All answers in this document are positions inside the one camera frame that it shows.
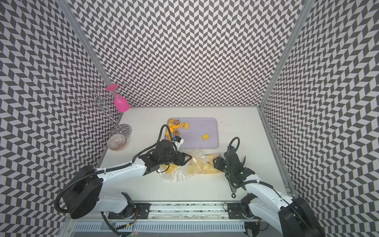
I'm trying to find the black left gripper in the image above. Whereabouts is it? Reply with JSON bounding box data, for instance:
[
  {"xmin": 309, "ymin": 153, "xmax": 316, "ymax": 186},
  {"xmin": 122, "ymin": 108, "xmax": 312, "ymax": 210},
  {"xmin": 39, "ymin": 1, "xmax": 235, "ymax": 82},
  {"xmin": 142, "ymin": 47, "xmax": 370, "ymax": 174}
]
[{"xmin": 159, "ymin": 151, "xmax": 192, "ymax": 166}]

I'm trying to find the clear resealable bag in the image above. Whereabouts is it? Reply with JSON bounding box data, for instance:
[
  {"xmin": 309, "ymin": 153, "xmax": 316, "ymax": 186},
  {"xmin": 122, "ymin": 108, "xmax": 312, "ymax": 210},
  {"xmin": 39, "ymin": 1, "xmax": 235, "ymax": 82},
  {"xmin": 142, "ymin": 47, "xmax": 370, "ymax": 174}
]
[{"xmin": 158, "ymin": 148, "xmax": 220, "ymax": 183}]

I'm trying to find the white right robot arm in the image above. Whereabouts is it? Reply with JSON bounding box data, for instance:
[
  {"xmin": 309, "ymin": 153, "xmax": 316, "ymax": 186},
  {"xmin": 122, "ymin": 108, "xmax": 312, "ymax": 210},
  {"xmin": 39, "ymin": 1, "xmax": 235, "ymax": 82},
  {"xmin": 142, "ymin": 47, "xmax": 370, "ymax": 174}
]
[{"xmin": 212, "ymin": 150, "xmax": 326, "ymax": 237}]

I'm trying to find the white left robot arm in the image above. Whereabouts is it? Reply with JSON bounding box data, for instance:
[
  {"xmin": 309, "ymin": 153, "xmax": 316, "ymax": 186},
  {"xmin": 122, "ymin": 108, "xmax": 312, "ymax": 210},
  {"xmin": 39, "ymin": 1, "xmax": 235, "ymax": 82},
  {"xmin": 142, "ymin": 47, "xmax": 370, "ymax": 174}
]
[{"xmin": 54, "ymin": 136, "xmax": 192, "ymax": 219}]

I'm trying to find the lilac plastic tray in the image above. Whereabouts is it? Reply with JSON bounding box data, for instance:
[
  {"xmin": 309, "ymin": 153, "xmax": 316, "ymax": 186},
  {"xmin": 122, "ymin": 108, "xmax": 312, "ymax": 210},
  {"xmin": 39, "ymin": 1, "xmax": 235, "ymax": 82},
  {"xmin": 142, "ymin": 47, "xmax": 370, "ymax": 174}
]
[{"xmin": 167, "ymin": 117, "xmax": 219, "ymax": 149}]

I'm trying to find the ribbed glass bowl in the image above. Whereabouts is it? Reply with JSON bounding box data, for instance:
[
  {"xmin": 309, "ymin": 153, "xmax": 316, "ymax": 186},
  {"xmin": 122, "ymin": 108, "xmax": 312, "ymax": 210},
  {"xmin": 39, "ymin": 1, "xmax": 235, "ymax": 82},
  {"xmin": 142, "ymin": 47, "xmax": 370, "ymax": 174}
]
[{"xmin": 107, "ymin": 134, "xmax": 127, "ymax": 151}]

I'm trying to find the pink upside-down wine glass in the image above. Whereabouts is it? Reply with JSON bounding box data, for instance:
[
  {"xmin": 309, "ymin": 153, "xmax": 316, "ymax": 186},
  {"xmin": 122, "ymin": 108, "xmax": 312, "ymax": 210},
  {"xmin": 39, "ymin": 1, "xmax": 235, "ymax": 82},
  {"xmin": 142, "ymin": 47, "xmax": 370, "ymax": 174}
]
[{"xmin": 106, "ymin": 84, "xmax": 131, "ymax": 113}]

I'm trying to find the chrome glass drying rack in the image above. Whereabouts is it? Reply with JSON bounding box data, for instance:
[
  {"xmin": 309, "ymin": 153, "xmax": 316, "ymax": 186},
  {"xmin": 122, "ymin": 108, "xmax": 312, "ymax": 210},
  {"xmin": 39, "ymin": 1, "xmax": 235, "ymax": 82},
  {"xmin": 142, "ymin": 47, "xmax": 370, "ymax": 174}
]
[{"xmin": 74, "ymin": 88, "xmax": 132, "ymax": 139}]

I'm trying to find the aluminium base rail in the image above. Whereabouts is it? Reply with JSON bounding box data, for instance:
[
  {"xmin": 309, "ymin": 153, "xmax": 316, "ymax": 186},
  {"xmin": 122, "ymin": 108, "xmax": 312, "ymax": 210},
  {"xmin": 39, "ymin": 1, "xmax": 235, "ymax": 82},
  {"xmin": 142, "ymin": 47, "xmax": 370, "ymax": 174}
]
[{"xmin": 104, "ymin": 201, "xmax": 259, "ymax": 221}]

